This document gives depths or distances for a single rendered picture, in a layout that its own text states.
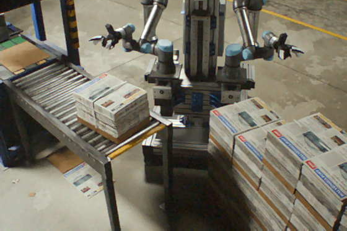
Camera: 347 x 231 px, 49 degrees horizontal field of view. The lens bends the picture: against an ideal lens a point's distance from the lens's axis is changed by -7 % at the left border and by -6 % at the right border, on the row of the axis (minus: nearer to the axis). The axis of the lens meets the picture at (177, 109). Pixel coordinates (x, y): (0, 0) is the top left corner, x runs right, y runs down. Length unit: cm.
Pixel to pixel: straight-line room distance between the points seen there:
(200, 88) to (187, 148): 51
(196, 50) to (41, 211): 170
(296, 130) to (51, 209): 195
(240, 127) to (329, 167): 75
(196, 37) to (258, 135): 94
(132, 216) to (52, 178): 81
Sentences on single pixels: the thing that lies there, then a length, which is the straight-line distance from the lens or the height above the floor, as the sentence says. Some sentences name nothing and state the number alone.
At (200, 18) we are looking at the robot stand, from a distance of 292.
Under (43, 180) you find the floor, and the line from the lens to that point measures 348.
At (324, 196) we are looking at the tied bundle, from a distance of 192.
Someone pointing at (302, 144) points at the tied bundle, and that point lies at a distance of 207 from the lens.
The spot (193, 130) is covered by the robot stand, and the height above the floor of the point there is 21.
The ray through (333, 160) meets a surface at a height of 107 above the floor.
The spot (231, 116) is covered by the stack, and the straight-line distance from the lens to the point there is 258.
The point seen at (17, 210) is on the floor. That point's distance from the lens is 331.
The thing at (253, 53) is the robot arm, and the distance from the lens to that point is 267.
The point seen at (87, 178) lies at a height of 1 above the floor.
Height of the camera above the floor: 233
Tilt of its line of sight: 35 degrees down
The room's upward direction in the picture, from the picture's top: straight up
